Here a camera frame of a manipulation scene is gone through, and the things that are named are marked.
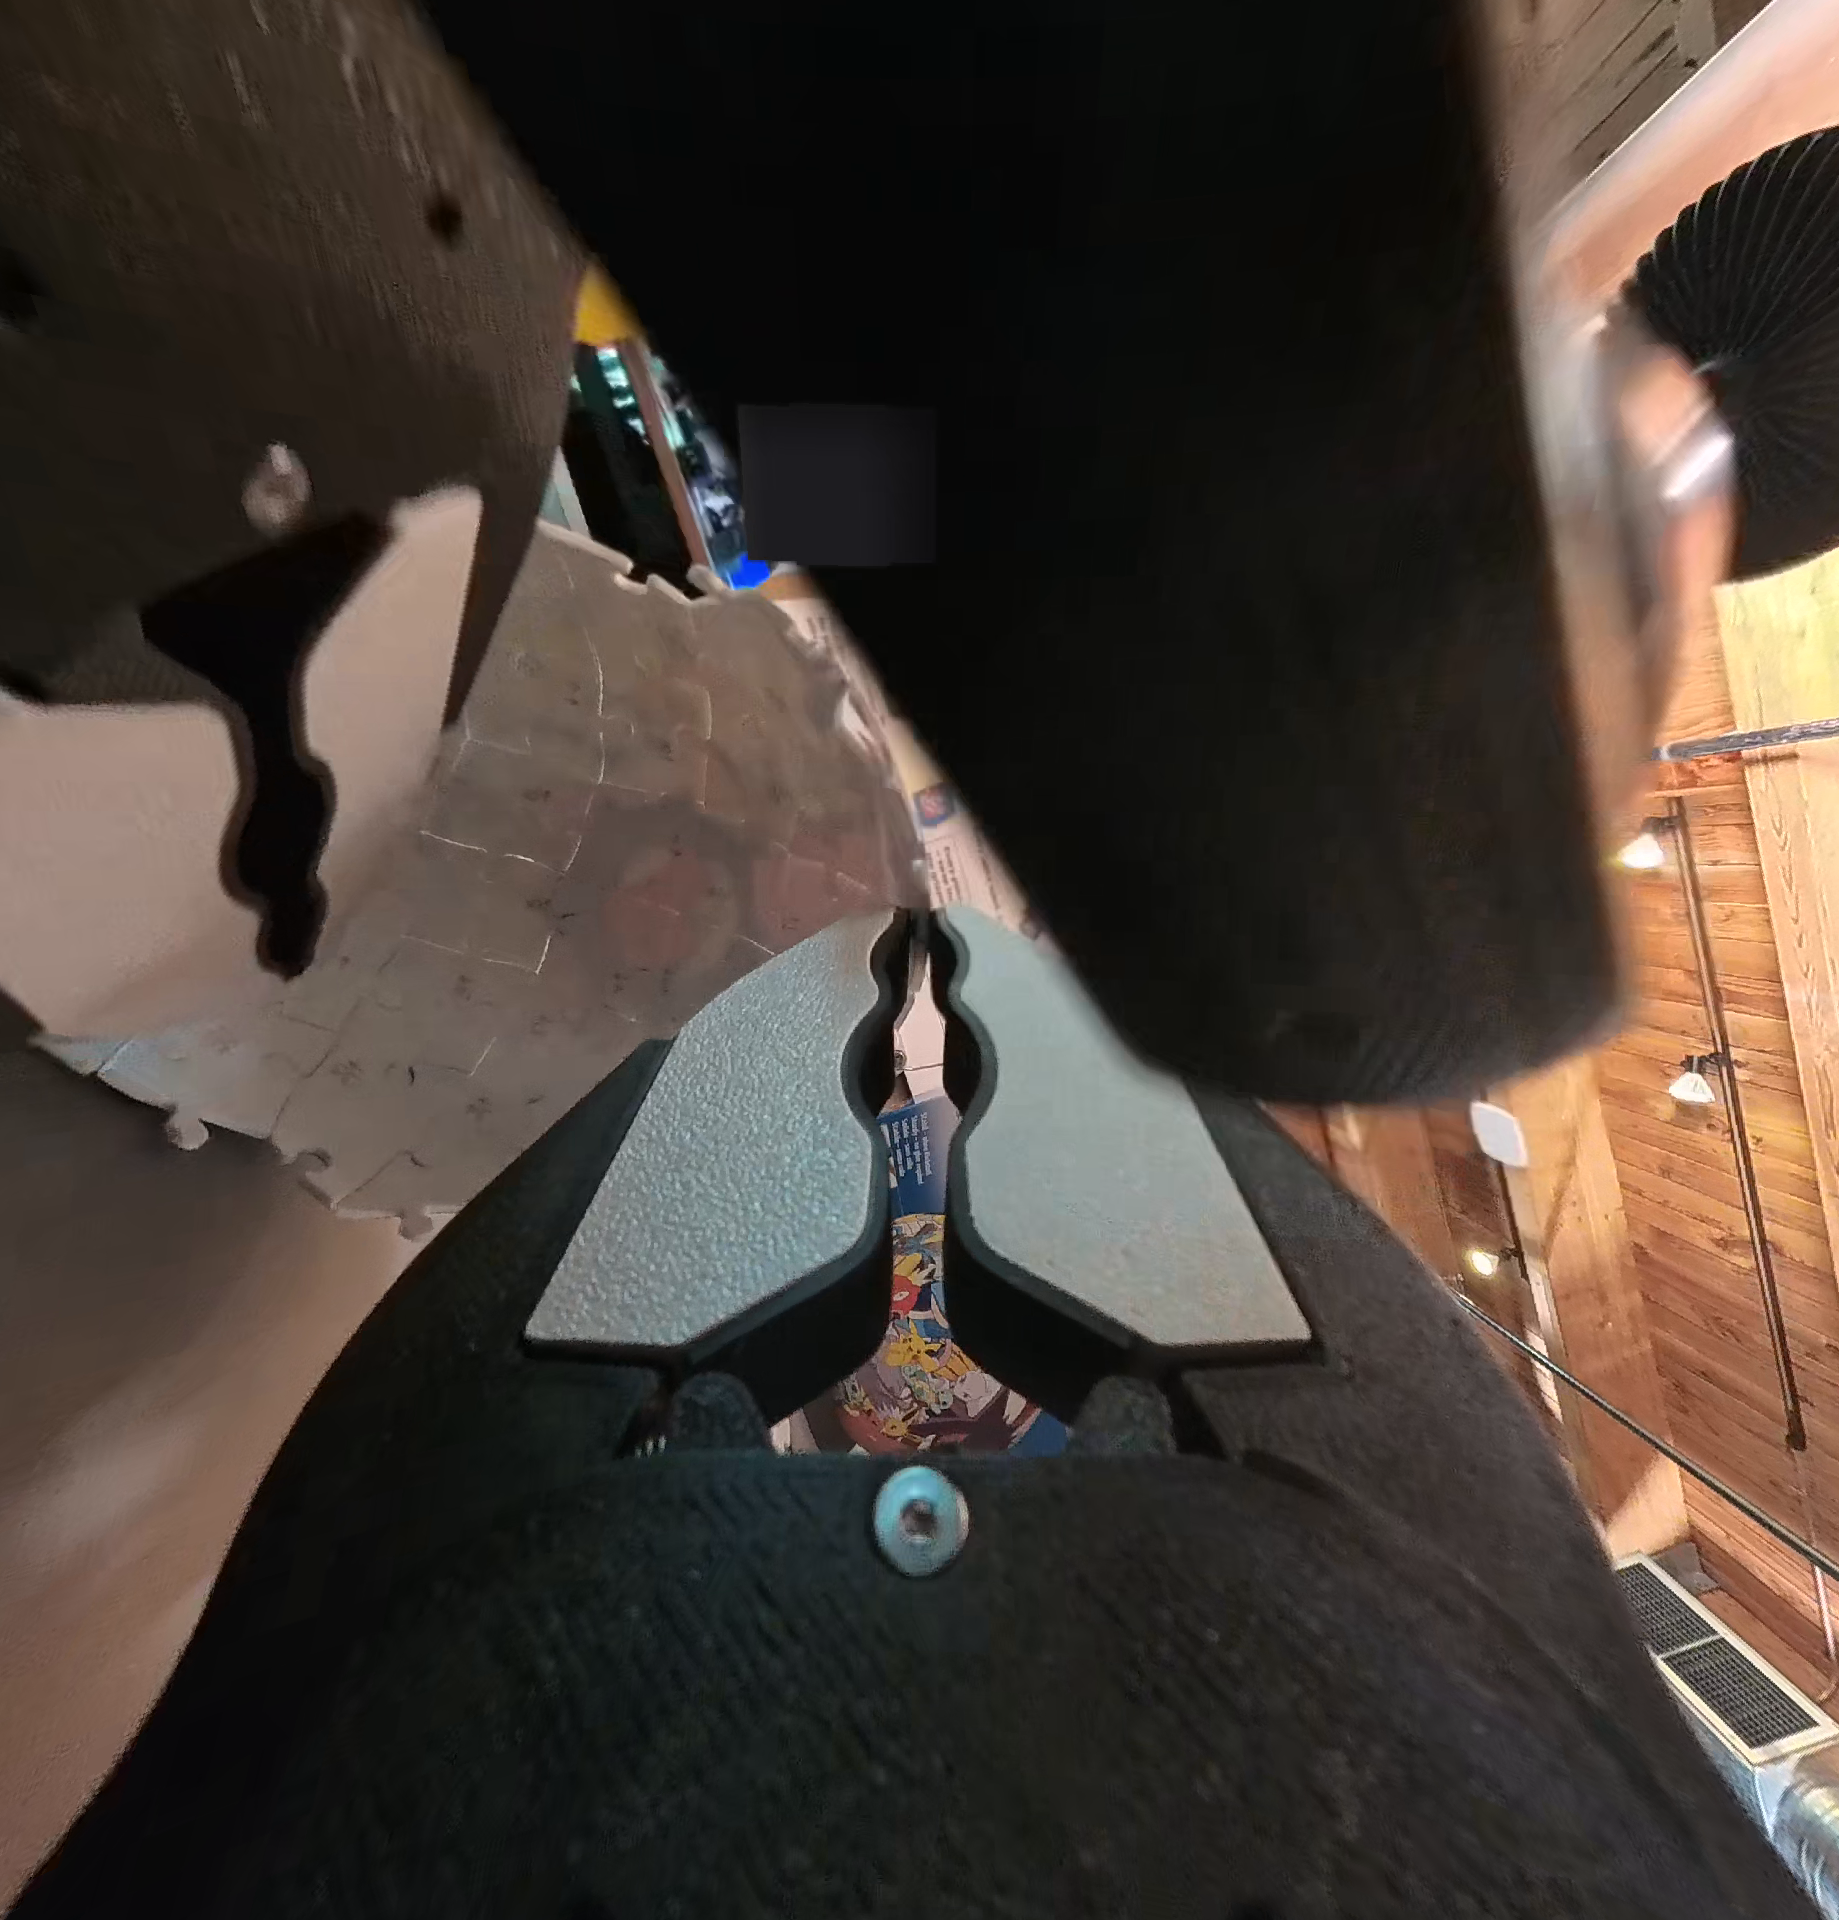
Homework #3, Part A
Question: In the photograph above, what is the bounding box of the ceiling vent grille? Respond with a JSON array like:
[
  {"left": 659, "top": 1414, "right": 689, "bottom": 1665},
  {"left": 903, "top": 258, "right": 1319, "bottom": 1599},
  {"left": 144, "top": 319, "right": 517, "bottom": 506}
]
[{"left": 1613, "top": 1552, "right": 1839, "bottom": 1769}]

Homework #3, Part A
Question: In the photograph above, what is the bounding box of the silver air duct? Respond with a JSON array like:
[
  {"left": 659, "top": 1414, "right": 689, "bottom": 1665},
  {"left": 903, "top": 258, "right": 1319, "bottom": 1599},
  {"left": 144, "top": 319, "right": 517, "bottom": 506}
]
[{"left": 1533, "top": 224, "right": 1745, "bottom": 640}]

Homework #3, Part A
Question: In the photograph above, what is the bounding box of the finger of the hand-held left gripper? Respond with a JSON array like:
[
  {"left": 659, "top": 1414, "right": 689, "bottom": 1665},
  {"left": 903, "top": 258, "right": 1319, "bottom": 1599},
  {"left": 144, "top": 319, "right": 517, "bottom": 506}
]
[
  {"left": 259, "top": 484, "right": 485, "bottom": 980},
  {"left": 0, "top": 656, "right": 275, "bottom": 1039}
]

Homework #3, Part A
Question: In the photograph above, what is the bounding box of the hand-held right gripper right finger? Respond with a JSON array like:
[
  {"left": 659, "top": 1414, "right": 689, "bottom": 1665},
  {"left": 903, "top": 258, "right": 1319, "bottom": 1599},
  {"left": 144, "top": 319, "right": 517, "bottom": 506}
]
[{"left": 925, "top": 908, "right": 1321, "bottom": 1412}]

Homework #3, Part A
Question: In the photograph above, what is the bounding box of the blue puzzle box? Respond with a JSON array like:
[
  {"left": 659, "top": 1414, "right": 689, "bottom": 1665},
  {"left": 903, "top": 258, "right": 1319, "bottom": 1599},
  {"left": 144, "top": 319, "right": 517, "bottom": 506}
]
[{"left": 775, "top": 1080, "right": 1073, "bottom": 1457}]

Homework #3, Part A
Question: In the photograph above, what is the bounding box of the partly built puzzle ball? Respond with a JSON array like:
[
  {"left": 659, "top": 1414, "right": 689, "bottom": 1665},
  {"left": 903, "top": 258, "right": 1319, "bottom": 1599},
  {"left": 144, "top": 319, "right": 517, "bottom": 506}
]
[{"left": 42, "top": 516, "right": 935, "bottom": 1248}]

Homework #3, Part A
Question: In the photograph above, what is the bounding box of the black ribbed object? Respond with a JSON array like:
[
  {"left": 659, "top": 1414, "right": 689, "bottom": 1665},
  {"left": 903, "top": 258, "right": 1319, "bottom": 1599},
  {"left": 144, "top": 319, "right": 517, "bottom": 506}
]
[{"left": 1621, "top": 124, "right": 1839, "bottom": 583}]

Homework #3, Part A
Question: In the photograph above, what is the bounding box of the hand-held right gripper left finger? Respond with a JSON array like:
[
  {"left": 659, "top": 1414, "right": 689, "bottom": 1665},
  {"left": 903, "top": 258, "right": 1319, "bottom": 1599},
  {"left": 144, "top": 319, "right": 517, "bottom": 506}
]
[{"left": 523, "top": 908, "right": 921, "bottom": 1412}]

